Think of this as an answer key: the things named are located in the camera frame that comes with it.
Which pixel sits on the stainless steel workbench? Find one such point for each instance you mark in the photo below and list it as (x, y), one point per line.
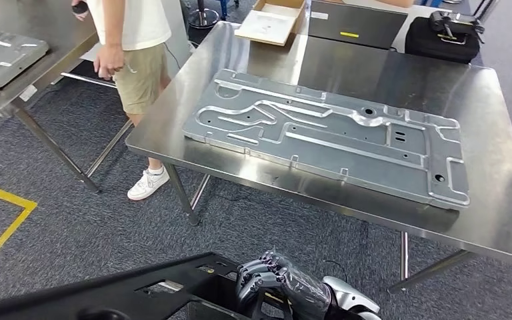
(494, 176)

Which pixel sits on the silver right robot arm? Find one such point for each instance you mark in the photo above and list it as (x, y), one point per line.
(353, 296)

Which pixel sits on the black laptop with yellow sticker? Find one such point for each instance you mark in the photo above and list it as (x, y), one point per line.
(362, 24)

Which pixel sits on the black round pedestal base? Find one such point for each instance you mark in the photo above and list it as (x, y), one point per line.
(203, 17)

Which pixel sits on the black stand legs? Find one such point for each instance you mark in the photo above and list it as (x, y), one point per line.
(485, 9)

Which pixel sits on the large stamped metal panel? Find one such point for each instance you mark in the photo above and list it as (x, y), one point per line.
(326, 146)

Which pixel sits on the person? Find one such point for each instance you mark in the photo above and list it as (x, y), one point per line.
(393, 3)
(136, 66)

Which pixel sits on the black handheld controller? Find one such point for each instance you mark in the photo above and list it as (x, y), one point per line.
(80, 7)

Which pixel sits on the small stamped metal panel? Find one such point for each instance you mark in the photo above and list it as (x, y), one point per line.
(4, 62)

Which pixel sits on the stainless steel side table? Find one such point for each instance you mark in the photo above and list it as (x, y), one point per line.
(48, 40)

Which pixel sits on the black carry bag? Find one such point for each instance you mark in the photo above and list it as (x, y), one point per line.
(437, 48)

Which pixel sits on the open cardboard box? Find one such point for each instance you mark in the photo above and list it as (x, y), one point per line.
(269, 26)

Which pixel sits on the black headset device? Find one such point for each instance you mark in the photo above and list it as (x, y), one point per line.
(454, 24)

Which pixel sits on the black plastic plate frame part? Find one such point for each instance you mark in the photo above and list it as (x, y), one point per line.
(106, 291)

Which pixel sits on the yellow floor tape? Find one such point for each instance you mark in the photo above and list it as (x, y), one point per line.
(13, 221)

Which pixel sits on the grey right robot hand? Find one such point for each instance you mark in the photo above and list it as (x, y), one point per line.
(304, 291)

